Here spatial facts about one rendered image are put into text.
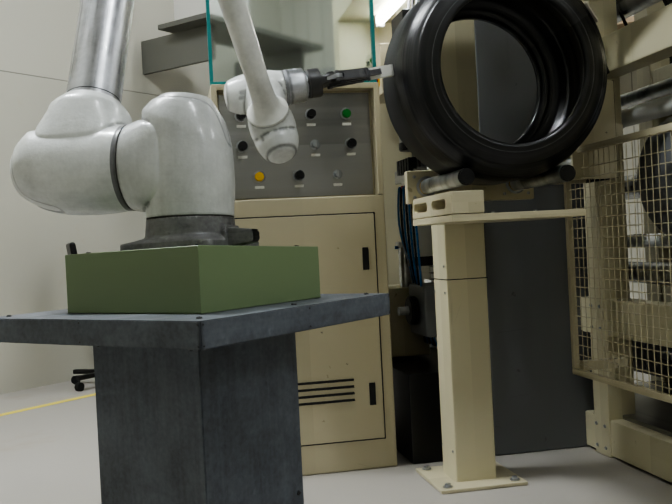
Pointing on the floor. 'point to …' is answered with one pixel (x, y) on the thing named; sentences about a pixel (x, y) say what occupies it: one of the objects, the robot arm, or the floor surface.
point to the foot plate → (469, 481)
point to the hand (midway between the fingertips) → (380, 72)
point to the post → (463, 299)
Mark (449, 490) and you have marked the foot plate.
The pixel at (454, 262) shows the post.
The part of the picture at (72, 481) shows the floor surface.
